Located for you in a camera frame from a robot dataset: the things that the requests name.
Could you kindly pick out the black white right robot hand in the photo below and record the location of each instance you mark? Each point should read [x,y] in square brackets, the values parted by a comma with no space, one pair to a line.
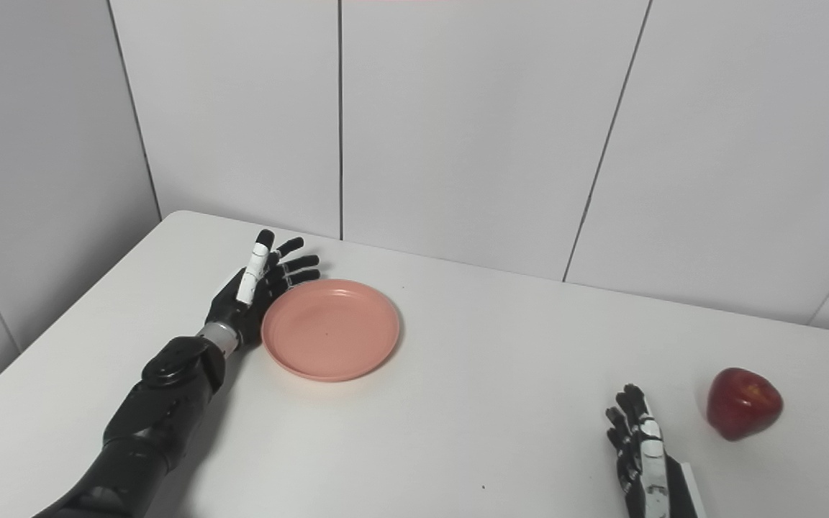
[650,460]

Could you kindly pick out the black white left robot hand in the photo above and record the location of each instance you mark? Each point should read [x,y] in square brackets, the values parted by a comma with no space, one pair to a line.
[249,280]

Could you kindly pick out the pink round plate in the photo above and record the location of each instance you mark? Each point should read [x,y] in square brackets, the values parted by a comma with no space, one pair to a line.
[330,329]

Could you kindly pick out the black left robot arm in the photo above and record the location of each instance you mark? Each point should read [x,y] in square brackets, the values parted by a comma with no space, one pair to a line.
[152,414]

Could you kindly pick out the red apple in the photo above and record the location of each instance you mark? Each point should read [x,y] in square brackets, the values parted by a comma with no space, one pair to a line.
[744,403]

